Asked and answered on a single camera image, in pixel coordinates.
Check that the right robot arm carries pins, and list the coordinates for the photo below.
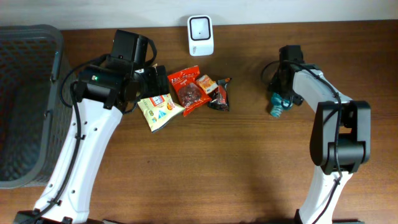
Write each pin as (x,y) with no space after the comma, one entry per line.
(341,133)

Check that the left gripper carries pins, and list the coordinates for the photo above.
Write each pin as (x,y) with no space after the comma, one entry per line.
(155,86)

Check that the black red snack packet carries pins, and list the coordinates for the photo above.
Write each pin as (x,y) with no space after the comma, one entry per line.
(219,98)

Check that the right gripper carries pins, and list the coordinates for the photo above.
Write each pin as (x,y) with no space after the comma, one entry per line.
(275,86)

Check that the grey plastic mesh basket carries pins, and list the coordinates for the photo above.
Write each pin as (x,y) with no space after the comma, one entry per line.
(34,121)

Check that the small orange snack packet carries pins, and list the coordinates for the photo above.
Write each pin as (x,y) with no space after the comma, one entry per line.
(206,84)

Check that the blue mouthwash bottle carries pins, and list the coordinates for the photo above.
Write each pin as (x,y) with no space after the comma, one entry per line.
(279,105)

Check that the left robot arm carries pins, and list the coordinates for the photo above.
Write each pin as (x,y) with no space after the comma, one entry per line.
(100,96)

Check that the yellow snack bag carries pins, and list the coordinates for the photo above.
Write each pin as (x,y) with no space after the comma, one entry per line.
(157,104)

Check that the red snack bag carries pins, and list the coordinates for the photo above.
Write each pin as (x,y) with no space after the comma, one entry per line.
(190,95)

